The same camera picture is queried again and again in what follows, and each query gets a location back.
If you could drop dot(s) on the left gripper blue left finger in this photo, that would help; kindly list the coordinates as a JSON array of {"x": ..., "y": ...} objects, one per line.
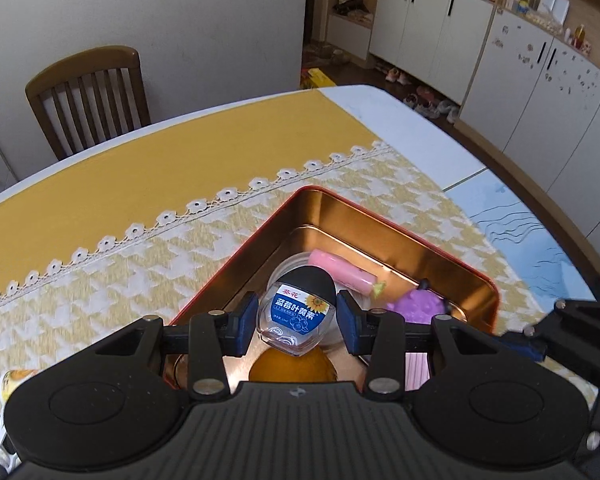
[{"x": 213, "y": 335}]

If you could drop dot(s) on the yellow houndstooth table mat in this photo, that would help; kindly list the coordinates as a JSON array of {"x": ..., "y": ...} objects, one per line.
[{"x": 139, "y": 225}]

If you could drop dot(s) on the round tin with lid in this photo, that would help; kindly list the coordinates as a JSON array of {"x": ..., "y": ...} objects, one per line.
[{"x": 333, "y": 336}]

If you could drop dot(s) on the orange fruit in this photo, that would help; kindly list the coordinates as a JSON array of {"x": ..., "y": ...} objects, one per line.
[{"x": 277, "y": 366}]

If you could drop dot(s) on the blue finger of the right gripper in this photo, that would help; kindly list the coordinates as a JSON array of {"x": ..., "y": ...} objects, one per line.
[{"x": 529, "y": 347}]

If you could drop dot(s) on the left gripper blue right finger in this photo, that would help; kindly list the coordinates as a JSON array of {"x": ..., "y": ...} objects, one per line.
[{"x": 380, "y": 335}]

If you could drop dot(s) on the white yellow supplement bottle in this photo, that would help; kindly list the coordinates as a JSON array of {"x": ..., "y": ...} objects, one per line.
[{"x": 11, "y": 380}]

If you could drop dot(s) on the purple spiky toy figure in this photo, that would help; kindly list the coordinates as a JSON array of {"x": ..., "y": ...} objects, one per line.
[{"x": 420, "y": 305}]

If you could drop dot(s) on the red square metal tin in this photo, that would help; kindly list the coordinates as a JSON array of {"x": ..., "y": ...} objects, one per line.
[{"x": 383, "y": 266}]

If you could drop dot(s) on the clear blue label bottle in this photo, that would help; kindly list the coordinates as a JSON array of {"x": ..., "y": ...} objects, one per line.
[{"x": 295, "y": 312}]

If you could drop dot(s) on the wooden slatted chair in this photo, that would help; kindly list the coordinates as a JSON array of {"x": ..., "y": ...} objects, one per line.
[{"x": 89, "y": 98}]

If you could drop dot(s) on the pink tube candy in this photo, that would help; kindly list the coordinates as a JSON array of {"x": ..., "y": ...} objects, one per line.
[{"x": 347, "y": 274}]

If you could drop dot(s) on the white wall cabinet unit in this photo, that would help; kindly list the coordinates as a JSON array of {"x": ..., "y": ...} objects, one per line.
[{"x": 525, "y": 75}]

